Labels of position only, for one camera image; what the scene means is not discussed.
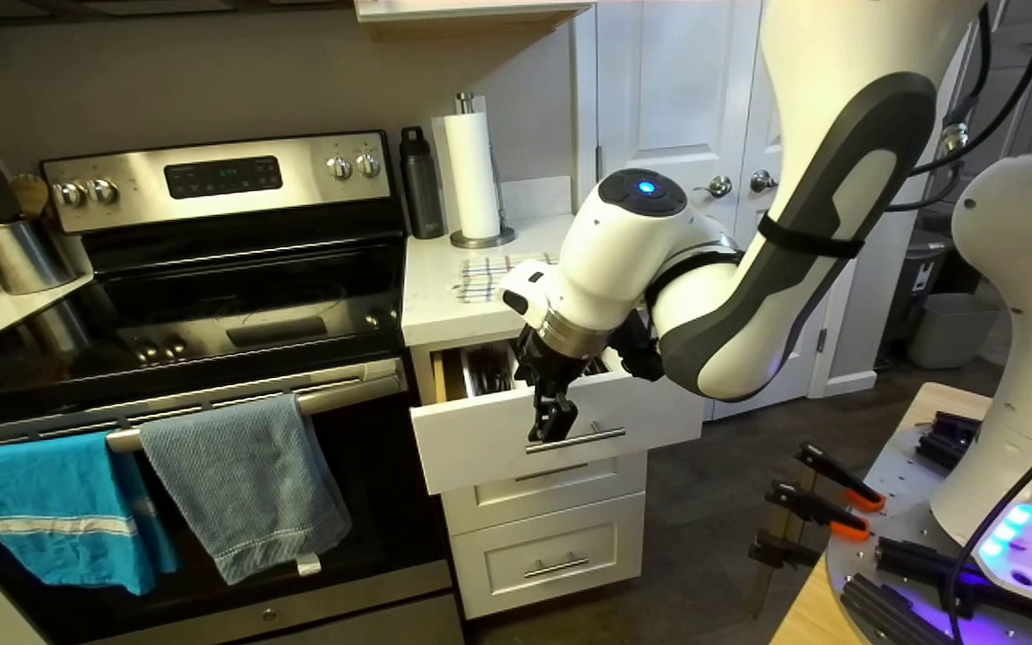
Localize stainless black electric stove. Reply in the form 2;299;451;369
0;127;468;645

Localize metal paper towel holder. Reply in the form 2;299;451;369
441;88;519;250

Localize white paper towel roll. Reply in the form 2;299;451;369
438;109;505;242

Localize black water bottle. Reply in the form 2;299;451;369
394;122;449;239

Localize white shallow cabinet drawer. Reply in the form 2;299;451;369
438;447;652;536

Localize grey trash bin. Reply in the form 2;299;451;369
903;231;1000;371

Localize bright blue striped towel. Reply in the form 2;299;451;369
0;429;181;600

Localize white panel door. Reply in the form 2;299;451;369
592;0;891;423

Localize black clamp orange tip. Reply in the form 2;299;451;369
791;440;891;516
762;477;879;549

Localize grey blue towel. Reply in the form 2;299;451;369
135;394;353;591

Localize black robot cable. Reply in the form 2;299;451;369
885;0;1032;215

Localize metal robot mounting plate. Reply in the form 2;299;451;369
834;410;1032;645

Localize steel utensil crock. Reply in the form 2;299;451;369
0;152;69;299

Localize white deep cabinet drawer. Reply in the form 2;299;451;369
449;492;652;625

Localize white drawer cabinet with countertop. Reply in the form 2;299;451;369
396;177;710;625

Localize white wall cabinet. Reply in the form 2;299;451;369
350;0;598;25

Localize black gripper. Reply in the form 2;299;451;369
513;322;603;443

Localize white drawer holding cutlery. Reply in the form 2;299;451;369
406;338;710;503

